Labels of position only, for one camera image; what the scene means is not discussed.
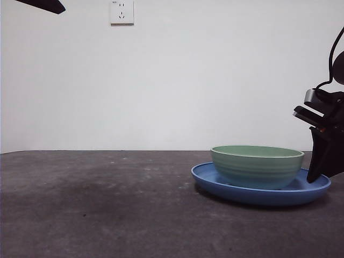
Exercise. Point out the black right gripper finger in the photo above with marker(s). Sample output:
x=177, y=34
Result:
x=337, y=156
x=318, y=156

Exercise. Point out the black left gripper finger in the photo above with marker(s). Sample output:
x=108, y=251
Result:
x=51, y=6

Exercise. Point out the green ribbed bowl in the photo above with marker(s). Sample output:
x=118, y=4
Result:
x=255, y=172

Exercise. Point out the white wall socket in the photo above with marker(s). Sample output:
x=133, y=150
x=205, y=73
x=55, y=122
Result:
x=122, y=13

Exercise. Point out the blue round plate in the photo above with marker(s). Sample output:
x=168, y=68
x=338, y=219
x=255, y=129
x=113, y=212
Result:
x=255, y=197

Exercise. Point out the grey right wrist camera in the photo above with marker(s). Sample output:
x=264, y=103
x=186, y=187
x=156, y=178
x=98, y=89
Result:
x=309, y=96

